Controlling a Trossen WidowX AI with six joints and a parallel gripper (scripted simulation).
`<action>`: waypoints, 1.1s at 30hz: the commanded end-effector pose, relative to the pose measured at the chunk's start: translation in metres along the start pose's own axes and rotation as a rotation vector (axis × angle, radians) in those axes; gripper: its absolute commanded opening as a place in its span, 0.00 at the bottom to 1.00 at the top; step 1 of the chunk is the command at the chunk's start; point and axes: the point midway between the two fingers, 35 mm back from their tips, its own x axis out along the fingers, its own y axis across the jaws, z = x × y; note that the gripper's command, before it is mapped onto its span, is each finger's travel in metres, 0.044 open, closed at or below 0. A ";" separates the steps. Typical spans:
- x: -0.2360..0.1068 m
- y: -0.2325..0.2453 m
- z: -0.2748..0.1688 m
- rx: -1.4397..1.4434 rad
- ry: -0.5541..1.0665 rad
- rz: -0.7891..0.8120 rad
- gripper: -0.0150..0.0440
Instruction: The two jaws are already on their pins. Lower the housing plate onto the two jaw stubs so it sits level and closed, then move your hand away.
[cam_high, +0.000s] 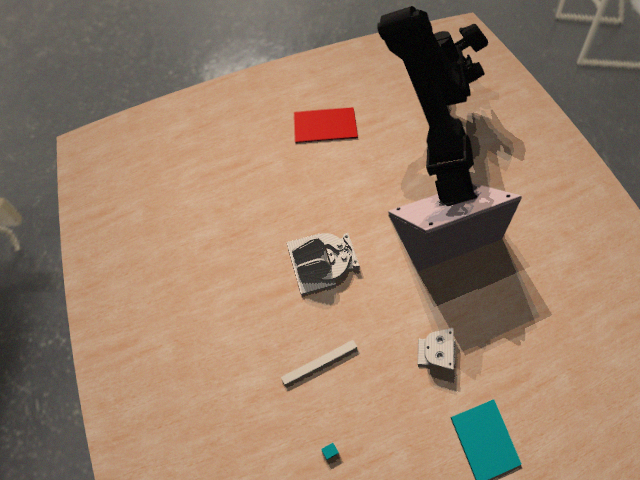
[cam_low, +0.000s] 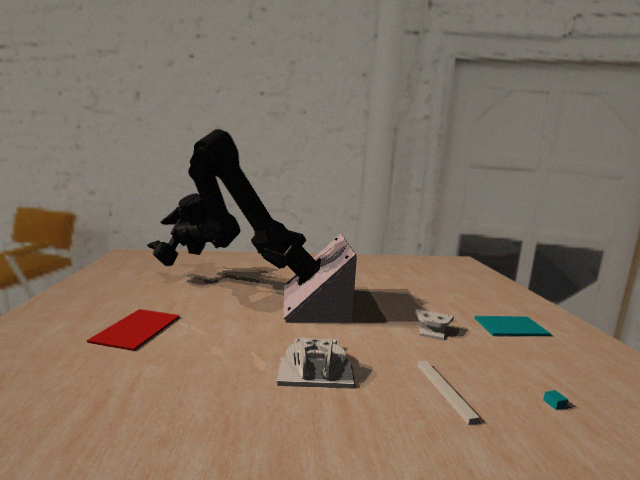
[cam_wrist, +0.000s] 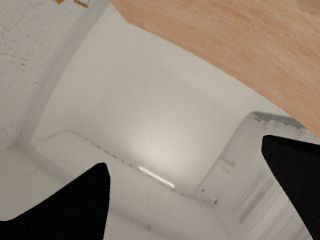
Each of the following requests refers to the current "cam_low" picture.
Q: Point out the red flat rectangular plate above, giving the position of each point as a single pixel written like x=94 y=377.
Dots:
x=133 y=331

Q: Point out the small teal block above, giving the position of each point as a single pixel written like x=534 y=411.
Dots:
x=555 y=399

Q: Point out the beige rectangular bar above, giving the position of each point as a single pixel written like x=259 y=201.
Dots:
x=448 y=393

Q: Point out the teal flat plate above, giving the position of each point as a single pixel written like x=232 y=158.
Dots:
x=511 y=326

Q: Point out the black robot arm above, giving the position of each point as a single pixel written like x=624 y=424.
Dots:
x=217 y=155

